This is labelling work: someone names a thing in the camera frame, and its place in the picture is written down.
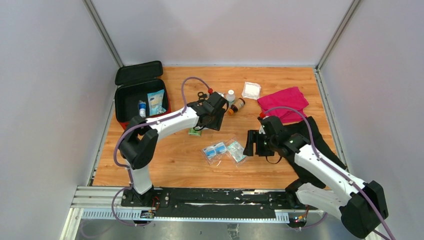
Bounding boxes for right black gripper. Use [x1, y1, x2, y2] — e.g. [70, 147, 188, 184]
[243, 129, 277, 157]

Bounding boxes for black handled scissors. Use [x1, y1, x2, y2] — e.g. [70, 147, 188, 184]
[197, 91, 209, 101]

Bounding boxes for green small packet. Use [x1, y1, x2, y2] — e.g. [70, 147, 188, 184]
[188, 128, 202, 137]

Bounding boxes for alcohol wipes plastic bag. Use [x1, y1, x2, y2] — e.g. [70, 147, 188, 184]
[200, 141, 228, 165]

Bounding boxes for white gauze pack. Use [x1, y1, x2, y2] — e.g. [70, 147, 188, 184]
[241, 81, 261, 100]

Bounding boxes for blue plaster pack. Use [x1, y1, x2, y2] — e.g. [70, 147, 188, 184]
[147, 89, 166, 116]

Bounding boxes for white blue small bottle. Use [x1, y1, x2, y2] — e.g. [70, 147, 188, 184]
[138, 100, 147, 118]

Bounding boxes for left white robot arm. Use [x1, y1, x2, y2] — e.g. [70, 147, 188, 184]
[116, 92, 229, 207]

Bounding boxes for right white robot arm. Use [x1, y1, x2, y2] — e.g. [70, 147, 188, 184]
[243, 130, 389, 239]

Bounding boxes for red black medicine case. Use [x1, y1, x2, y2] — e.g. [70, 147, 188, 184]
[114, 60, 172, 129]

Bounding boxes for teal bandage plastic bag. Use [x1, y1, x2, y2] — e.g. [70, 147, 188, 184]
[225, 137, 247, 167]

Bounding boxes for brown syrup bottle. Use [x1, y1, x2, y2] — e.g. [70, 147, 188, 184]
[227, 97, 246, 116]

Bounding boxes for white pill bottle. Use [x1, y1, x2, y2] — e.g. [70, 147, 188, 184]
[225, 89, 236, 106]

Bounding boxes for black cloth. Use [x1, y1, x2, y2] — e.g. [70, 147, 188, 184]
[285, 116, 347, 189]

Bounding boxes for pink cloth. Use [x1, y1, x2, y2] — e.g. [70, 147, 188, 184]
[257, 86, 309, 124]

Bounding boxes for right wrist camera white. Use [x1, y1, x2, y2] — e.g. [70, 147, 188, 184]
[258, 122, 266, 134]

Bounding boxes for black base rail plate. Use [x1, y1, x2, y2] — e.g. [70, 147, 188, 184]
[120, 187, 312, 219]

